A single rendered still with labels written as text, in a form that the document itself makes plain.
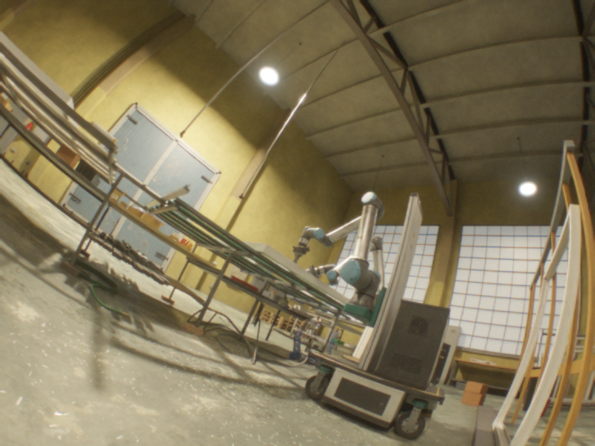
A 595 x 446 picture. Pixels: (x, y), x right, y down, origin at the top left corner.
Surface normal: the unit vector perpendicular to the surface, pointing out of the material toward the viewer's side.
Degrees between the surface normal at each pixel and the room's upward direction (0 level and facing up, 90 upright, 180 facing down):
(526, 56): 180
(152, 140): 90
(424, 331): 90
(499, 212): 90
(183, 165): 90
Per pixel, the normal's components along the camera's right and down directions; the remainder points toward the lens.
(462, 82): -0.39, 0.85
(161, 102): 0.68, 0.00
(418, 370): -0.51, -0.52
